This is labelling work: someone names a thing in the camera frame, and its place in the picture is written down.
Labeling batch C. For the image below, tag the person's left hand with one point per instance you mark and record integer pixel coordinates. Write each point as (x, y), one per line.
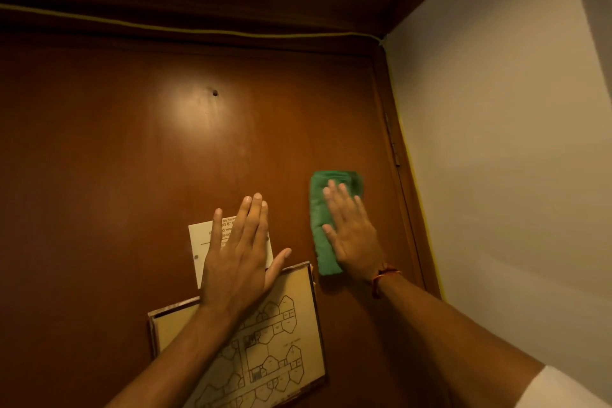
(234, 271)

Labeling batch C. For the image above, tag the person's right hand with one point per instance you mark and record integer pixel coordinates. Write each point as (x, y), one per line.
(356, 245)

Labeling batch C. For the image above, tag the person's left little finger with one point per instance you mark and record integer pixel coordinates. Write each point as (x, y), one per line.
(216, 230)

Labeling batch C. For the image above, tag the person's left thumb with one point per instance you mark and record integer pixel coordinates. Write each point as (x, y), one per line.
(279, 266)

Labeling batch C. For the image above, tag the person's left middle finger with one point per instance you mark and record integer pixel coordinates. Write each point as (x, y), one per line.
(250, 219)

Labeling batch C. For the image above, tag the person's right thumb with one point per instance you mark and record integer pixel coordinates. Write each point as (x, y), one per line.
(331, 238)

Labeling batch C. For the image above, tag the green cleaning cloth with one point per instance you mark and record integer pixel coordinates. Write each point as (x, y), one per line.
(318, 211)

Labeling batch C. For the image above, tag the person's right forearm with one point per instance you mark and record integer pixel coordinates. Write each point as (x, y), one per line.
(454, 345)

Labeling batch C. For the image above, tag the person's left forearm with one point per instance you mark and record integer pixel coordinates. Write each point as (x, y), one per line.
(177, 364)

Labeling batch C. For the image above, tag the white paper notice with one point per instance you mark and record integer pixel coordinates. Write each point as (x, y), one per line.
(203, 242)

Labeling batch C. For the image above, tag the framed floor plan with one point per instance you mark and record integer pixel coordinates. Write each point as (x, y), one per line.
(287, 326)

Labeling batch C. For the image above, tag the red thread wristband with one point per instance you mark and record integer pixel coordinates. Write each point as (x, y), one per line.
(381, 276)

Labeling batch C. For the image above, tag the brown wooden door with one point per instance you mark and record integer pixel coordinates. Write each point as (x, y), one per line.
(119, 173)

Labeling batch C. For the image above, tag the white shirt sleeve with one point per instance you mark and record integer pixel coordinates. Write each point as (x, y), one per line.
(557, 391)

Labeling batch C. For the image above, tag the wooden door frame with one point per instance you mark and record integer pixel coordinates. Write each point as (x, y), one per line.
(406, 173)

